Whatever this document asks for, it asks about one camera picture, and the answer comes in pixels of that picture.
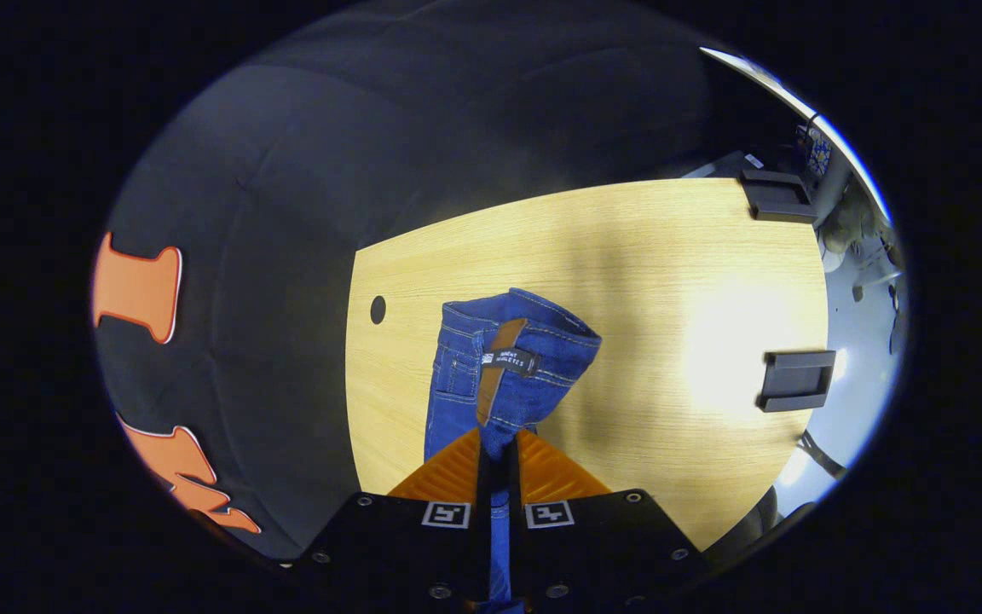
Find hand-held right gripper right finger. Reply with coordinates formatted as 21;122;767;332
505;428;711;608

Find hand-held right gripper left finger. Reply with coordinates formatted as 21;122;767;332
293;428;493;608

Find blue denim jeans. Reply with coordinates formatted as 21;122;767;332
423;287;603;614

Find dark rounded object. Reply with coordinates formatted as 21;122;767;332
704;486;816;568

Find black backdrop cloth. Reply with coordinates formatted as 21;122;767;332
92;0;799;559

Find blue patterned object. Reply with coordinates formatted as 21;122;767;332
798;126;833;176

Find black rectangular bracket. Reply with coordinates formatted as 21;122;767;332
742;169;817;224
755;350;837;414

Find black strap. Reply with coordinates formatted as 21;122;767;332
798;431;847;480

